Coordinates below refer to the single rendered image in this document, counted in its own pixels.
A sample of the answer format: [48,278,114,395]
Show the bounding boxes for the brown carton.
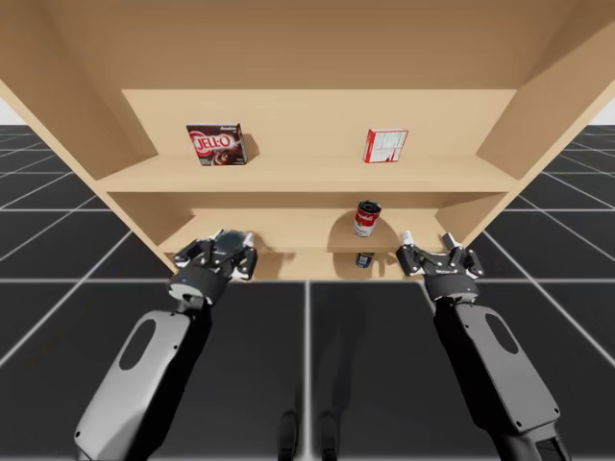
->
[185,122,250,168]

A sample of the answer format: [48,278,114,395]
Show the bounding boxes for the red and white can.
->
[353,200,382,238]

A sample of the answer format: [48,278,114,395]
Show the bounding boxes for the red and white carton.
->
[361,127,410,165]

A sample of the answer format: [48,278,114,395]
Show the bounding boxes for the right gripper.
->
[395,230,487,304]

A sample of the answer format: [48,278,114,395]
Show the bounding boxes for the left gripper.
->
[166,232,261,306]

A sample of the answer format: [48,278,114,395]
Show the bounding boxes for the pale wooden shelf unit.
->
[0,0,615,282]

